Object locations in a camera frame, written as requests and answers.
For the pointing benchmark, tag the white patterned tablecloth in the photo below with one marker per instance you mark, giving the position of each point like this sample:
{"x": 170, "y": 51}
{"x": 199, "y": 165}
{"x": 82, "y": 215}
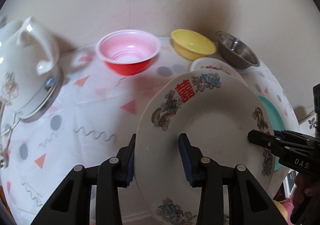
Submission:
{"x": 94, "y": 115}

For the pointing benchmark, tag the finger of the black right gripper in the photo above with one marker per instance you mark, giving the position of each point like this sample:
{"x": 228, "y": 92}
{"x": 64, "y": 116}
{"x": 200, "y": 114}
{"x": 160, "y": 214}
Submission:
{"x": 289, "y": 146}

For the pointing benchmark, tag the metal wire stand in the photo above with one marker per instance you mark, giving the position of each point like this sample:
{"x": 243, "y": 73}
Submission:
{"x": 9, "y": 120}

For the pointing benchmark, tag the red plastic bowl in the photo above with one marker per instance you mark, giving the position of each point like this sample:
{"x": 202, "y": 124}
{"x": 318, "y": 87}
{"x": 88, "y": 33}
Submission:
{"x": 128, "y": 52}

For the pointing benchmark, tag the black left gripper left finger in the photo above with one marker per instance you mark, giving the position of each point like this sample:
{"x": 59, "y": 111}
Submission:
{"x": 114, "y": 173}

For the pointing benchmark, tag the stainless steel bowl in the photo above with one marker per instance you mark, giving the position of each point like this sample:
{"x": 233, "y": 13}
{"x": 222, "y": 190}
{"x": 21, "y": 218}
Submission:
{"x": 236, "y": 52}

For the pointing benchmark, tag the large white dragon plate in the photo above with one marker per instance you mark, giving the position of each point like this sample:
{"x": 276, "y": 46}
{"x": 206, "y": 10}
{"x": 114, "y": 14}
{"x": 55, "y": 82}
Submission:
{"x": 216, "y": 112}

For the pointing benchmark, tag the teal plate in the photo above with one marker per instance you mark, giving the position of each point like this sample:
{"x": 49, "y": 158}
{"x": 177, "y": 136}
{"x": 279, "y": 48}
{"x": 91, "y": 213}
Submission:
{"x": 277, "y": 124}

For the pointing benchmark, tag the right hand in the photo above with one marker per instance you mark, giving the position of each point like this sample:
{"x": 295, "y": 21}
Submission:
{"x": 306, "y": 189}

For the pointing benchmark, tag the small white floral plate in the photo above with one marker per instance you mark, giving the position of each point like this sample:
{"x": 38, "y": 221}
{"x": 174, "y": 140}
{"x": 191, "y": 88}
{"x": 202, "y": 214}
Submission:
{"x": 211, "y": 63}

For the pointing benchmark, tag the yellow bowl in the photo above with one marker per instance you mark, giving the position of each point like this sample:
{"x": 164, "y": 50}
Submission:
{"x": 191, "y": 45}

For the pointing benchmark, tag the black camera box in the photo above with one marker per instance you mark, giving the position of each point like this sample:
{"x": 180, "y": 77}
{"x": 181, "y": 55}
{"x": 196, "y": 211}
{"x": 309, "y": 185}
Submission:
{"x": 316, "y": 101}

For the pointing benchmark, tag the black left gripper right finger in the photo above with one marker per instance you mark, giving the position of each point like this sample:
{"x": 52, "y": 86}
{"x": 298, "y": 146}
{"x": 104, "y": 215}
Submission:
{"x": 205, "y": 173}

